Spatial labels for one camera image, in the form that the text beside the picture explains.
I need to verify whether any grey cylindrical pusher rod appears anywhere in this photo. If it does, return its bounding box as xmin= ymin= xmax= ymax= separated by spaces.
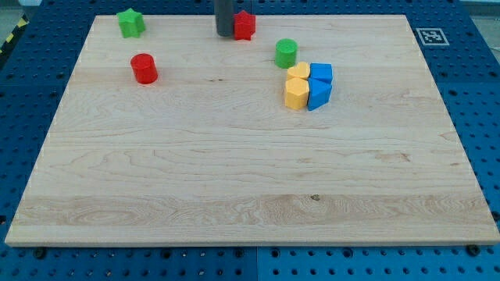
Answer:
xmin=213 ymin=0 xmax=234 ymax=37

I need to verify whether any yellow hexagon block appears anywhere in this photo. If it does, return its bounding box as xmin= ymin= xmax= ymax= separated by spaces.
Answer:
xmin=284 ymin=77 xmax=309 ymax=110

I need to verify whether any blue triangle block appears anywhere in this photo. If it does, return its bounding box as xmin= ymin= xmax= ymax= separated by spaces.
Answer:
xmin=307 ymin=78 xmax=333 ymax=111

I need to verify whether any red star block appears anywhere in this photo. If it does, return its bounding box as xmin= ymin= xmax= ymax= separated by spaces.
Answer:
xmin=234 ymin=10 xmax=256 ymax=41

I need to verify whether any green cylinder block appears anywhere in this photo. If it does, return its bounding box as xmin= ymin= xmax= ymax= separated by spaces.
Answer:
xmin=275 ymin=38 xmax=298 ymax=69

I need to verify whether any green star block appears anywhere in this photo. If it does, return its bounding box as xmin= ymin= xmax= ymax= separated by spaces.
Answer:
xmin=116 ymin=8 xmax=146 ymax=38

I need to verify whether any red cylinder block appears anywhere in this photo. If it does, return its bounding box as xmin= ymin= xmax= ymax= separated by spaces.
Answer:
xmin=130 ymin=53 xmax=158 ymax=84

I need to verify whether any yellow heart block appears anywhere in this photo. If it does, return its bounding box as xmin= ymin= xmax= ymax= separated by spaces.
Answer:
xmin=287 ymin=62 xmax=310 ymax=80

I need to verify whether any blue cube block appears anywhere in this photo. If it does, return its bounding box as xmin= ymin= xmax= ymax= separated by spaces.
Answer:
xmin=309 ymin=62 xmax=334 ymax=84

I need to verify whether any light wooden board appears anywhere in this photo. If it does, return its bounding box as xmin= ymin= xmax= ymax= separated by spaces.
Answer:
xmin=5 ymin=15 xmax=499 ymax=247

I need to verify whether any white fiducial marker tag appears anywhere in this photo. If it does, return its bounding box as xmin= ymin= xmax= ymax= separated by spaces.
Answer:
xmin=416 ymin=27 xmax=449 ymax=46

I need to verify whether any black bolt front left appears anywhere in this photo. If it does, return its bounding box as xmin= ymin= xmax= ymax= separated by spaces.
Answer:
xmin=33 ymin=247 xmax=47 ymax=259

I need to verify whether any black bolt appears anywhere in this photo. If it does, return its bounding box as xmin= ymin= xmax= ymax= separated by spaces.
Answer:
xmin=466 ymin=244 xmax=481 ymax=257
xmin=33 ymin=247 xmax=47 ymax=259

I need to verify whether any black bolt front right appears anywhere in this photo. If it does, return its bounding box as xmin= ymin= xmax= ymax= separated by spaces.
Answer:
xmin=466 ymin=244 xmax=481 ymax=257

